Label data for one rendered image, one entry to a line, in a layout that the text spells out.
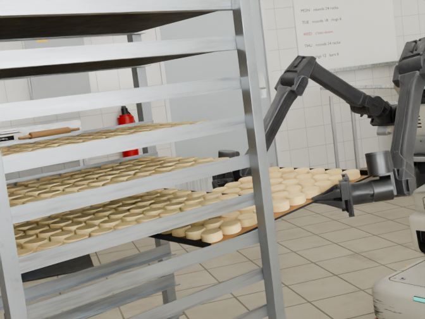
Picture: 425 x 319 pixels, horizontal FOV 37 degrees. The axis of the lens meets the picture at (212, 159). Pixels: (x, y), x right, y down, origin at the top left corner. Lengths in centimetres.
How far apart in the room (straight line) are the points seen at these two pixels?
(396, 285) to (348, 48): 429
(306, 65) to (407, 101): 50
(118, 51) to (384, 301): 173
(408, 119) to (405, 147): 8
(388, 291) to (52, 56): 182
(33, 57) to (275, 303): 78
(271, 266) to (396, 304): 121
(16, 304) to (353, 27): 583
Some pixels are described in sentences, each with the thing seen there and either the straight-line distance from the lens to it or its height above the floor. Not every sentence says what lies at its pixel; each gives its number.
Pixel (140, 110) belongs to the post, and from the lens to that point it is 179.
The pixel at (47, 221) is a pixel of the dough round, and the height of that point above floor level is 88.
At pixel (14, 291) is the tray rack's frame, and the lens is 115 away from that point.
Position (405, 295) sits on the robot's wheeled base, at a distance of 260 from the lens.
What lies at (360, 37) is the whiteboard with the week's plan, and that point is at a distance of 672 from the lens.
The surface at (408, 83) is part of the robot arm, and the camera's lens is 186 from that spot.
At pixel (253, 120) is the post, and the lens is 143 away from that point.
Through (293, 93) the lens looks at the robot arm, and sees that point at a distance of 218.
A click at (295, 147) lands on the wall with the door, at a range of 641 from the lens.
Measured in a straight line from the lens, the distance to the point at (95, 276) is 174.
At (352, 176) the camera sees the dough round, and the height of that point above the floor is 85.
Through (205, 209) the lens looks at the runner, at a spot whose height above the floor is 88.
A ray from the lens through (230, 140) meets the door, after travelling 620.
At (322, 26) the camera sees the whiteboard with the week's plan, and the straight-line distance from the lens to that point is 654.
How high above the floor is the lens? 114
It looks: 7 degrees down
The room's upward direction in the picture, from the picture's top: 7 degrees counter-clockwise
